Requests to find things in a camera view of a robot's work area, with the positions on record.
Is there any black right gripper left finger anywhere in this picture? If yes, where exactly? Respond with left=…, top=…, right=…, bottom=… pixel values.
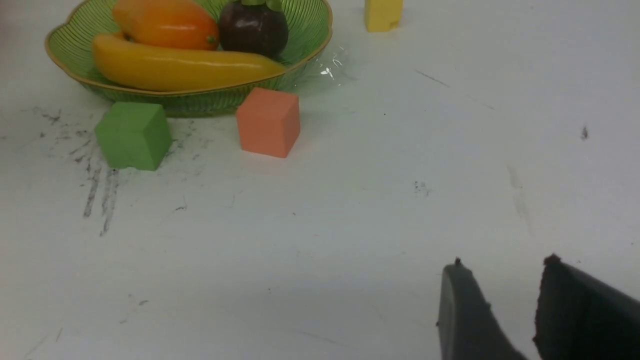
left=437, top=258, right=526, bottom=360

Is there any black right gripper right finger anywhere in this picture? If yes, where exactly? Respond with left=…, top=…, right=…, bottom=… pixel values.
left=533, top=254, right=640, bottom=360

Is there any dark purple mangosteen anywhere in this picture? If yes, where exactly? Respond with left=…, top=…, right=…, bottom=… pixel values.
left=217, top=0, right=290, bottom=59

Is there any orange yellow mango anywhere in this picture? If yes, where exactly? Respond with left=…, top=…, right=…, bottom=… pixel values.
left=112, top=0, right=219, bottom=51

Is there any yellow banana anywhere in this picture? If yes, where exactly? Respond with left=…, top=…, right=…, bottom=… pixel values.
left=93, top=33, right=286, bottom=92

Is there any orange foam cube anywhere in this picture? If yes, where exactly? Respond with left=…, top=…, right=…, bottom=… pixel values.
left=235, top=88, right=301, bottom=158

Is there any yellow foam block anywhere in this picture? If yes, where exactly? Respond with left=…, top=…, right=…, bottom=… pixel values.
left=364, top=0, right=403, bottom=33

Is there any green foam cube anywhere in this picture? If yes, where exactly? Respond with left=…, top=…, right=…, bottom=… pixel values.
left=94, top=102, right=173, bottom=171

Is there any green glass plate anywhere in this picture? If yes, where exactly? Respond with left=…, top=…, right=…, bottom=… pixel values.
left=45, top=0, right=333, bottom=117

